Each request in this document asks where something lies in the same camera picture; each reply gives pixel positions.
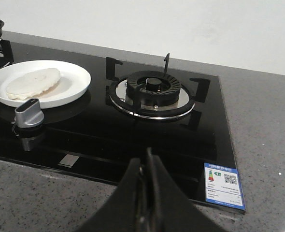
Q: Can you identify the black pan support grate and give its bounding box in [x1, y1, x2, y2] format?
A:
[0, 38, 14, 71]
[105, 55, 211, 131]

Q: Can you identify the white round plate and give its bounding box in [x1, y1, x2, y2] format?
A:
[0, 60, 91, 109]

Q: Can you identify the blue energy label sticker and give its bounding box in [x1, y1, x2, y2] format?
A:
[204, 163, 245, 211]

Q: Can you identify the right black pan support grate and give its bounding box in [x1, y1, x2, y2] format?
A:
[105, 55, 211, 131]

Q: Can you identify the right black gas burner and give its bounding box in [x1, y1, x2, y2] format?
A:
[126, 71, 181, 106]

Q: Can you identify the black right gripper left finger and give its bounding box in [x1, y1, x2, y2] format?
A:
[78, 158, 140, 232]

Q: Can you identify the fried egg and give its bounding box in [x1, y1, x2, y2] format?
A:
[6, 68, 60, 100]

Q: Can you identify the right silver stove knob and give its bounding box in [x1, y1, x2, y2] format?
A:
[14, 98, 44, 128]

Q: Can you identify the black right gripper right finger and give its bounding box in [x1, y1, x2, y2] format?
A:
[143, 148, 224, 232]

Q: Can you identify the black glass gas cooktop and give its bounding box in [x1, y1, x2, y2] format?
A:
[0, 43, 245, 213]

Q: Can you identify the left black pan support grate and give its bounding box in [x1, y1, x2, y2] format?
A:
[0, 38, 14, 71]

